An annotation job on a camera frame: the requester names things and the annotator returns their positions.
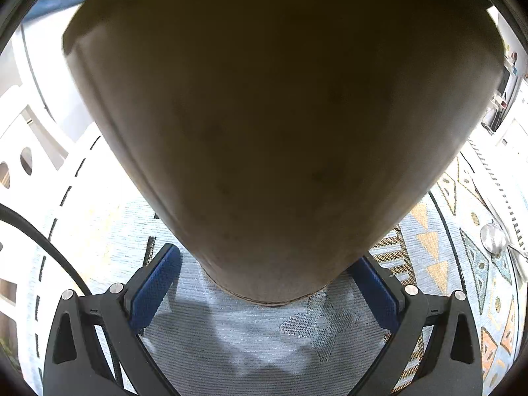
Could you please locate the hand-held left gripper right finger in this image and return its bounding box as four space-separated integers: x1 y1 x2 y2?
346 253 484 396

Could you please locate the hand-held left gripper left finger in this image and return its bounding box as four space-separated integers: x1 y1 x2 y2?
42 243 184 396

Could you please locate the metal spoon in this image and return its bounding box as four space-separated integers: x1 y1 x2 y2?
480 223 528 260

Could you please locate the wooden utensil holder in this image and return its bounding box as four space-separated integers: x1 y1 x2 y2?
62 0 510 307

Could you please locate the blue patterned tablecloth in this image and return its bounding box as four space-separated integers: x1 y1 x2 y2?
16 136 528 396

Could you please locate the white chair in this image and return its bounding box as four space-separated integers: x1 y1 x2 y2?
0 84 73 232

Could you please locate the white refrigerator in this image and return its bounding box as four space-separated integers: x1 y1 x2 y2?
16 12 91 133

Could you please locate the black cable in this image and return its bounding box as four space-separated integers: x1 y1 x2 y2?
0 204 124 396

